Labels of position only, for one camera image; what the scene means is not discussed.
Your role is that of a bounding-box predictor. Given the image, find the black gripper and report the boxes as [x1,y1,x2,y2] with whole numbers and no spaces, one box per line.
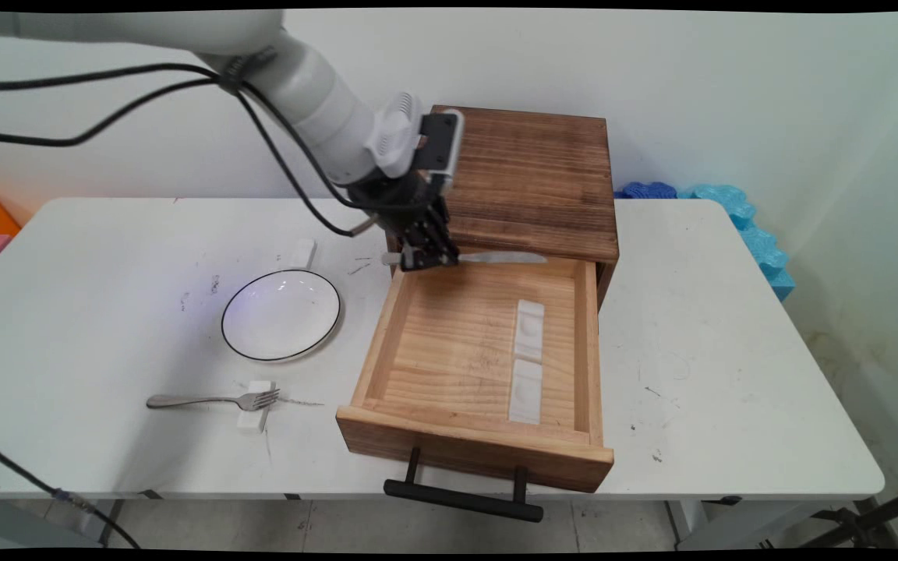
[348,170,461,273]

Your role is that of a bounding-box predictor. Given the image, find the silver table knife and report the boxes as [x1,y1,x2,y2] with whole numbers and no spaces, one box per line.
[381,250,548,268]

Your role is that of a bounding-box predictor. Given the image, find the light wooden drawer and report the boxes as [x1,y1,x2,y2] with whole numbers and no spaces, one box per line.
[336,240,615,494]

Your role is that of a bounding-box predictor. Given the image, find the dark wooden cabinet shell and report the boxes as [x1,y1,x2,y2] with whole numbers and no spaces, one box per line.
[385,105,620,312]

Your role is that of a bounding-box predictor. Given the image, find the white plate with black rim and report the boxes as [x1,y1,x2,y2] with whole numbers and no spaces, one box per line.
[221,269,342,363]

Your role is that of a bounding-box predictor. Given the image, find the white dimpled cutlery rest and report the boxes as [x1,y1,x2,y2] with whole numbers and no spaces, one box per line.
[508,358,544,425]

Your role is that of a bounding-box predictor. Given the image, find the silver fork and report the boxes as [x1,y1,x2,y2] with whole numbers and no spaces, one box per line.
[146,388,281,412]

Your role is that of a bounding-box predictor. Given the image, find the light blue foam piece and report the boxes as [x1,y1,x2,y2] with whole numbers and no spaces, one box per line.
[677,184,796,302]

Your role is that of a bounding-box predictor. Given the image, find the grey table leg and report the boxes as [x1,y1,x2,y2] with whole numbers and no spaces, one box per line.
[666,499,738,548]
[79,499,127,548]

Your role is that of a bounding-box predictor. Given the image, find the black stand legs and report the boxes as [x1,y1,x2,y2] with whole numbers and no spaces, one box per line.
[798,483,898,550]

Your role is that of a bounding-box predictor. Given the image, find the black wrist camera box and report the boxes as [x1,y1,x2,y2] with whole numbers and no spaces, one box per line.
[415,109,466,197]

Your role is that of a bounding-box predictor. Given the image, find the white round vented mount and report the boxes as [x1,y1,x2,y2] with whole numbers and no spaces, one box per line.
[366,92,425,179]

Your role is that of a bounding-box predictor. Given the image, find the black drawer handle bar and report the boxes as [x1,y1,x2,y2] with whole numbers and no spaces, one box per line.
[384,446,545,523]

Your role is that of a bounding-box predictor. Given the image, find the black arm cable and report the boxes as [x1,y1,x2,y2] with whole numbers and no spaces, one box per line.
[0,62,376,211]
[0,76,378,238]

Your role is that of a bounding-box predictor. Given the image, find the black cable near floor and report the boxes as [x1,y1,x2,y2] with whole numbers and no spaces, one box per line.
[0,435,143,550]

